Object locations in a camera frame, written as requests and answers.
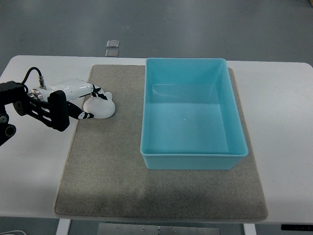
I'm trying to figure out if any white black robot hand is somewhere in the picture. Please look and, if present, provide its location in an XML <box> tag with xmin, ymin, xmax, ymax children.
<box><xmin>28</xmin><ymin>79</ymin><xmax>107</xmax><ymax>119</ymax></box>

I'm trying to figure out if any white frog toy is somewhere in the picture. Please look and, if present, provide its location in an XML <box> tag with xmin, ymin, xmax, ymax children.
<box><xmin>83</xmin><ymin>92</ymin><xmax>115</xmax><ymax>119</ymax></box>

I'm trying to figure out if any blue plastic box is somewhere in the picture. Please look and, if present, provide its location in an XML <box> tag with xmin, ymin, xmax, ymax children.
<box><xmin>140</xmin><ymin>58</ymin><xmax>249</xmax><ymax>170</ymax></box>

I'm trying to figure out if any lower metal floor plate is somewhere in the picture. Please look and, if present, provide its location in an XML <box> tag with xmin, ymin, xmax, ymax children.
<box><xmin>105</xmin><ymin>49</ymin><xmax>119</xmax><ymax>57</ymax></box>

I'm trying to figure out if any metal floor plate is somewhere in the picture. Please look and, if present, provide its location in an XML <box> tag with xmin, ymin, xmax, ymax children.
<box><xmin>105</xmin><ymin>49</ymin><xmax>119</xmax><ymax>57</ymax></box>
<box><xmin>106</xmin><ymin>40</ymin><xmax>120</xmax><ymax>48</ymax></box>

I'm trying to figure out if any upper metal floor plate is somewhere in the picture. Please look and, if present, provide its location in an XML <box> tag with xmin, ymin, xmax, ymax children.
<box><xmin>106</xmin><ymin>40</ymin><xmax>120</xmax><ymax>48</ymax></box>

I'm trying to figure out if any grey felt mat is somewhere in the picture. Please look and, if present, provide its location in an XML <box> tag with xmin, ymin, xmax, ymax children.
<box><xmin>54</xmin><ymin>65</ymin><xmax>268</xmax><ymax>223</ymax></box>

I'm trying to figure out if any metal table crossbar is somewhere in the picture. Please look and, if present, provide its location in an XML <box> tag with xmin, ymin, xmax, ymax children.
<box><xmin>97</xmin><ymin>223</ymin><xmax>221</xmax><ymax>235</ymax></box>

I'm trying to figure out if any black desk control panel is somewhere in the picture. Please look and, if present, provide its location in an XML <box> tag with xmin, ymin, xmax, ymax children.
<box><xmin>281</xmin><ymin>224</ymin><xmax>313</xmax><ymax>232</ymax></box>

